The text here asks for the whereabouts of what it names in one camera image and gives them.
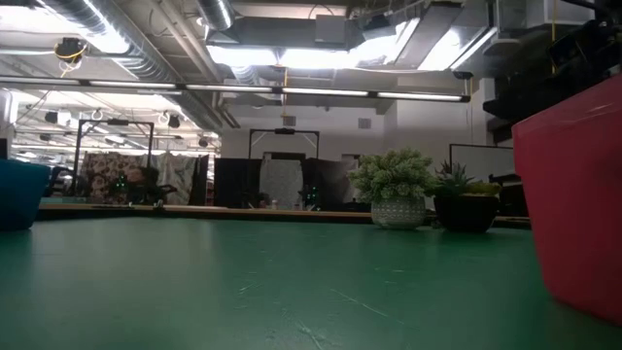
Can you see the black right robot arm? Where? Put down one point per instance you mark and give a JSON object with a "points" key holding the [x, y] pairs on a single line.
{"points": [[588, 44]]}

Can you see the dark grey panel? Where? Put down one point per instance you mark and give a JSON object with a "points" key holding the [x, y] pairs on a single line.
{"points": [[330, 177]]}

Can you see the grey patterned cloth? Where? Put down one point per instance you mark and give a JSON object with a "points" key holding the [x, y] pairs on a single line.
{"points": [[282, 182]]}

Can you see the black panel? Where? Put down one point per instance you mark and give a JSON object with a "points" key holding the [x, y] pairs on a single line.
{"points": [[238, 182]]}

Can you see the bushy pale green plant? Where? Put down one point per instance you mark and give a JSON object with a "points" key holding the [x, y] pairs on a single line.
{"points": [[393, 175]]}

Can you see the long ceiling light bar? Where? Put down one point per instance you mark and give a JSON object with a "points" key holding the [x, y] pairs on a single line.
{"points": [[272, 90]]}

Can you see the white patterned plant pot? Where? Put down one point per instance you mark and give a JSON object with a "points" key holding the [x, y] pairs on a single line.
{"points": [[398, 214]]}

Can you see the white patterned cloth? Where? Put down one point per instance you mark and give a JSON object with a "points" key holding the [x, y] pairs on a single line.
{"points": [[175, 175]]}

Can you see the green spiky succulent plant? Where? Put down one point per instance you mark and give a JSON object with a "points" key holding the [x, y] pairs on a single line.
{"points": [[452, 182]]}

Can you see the grey ceiling box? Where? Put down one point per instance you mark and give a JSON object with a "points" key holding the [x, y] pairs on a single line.
{"points": [[330, 31]]}

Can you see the black round plant pot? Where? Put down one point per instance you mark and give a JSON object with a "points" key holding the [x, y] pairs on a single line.
{"points": [[465, 211]]}

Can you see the distant black robot arms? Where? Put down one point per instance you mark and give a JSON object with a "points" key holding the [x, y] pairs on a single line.
{"points": [[146, 192]]}

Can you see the black framed whiteboard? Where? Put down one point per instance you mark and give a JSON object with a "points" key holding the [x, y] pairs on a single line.
{"points": [[481, 163]]}

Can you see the person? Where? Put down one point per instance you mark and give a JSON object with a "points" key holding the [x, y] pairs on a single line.
{"points": [[141, 182]]}

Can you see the yellow fruit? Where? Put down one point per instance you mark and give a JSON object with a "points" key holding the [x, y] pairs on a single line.
{"points": [[483, 187]]}

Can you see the black chair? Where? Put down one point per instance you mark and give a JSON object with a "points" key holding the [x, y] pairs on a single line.
{"points": [[510, 194]]}

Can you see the floral patterned cloth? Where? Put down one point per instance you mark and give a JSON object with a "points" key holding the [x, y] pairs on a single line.
{"points": [[104, 170]]}

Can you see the red plastic bin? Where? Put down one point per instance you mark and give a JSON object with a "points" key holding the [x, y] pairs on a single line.
{"points": [[578, 194]]}

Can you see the white ceiling unit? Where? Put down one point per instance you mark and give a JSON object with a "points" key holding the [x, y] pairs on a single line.
{"points": [[544, 12]]}

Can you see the blue plastic bin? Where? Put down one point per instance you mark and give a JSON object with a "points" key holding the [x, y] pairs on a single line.
{"points": [[22, 194]]}

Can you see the wide black frame rig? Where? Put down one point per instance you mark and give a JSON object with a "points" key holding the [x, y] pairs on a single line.
{"points": [[284, 130]]}

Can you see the square wall vent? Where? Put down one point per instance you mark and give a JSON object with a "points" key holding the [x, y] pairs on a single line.
{"points": [[289, 121], [364, 123]]}

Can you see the tall black frame rig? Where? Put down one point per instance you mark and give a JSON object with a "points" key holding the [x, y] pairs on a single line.
{"points": [[149, 146]]}

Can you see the silver round ceiling duct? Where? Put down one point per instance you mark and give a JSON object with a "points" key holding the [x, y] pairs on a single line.
{"points": [[216, 12]]}

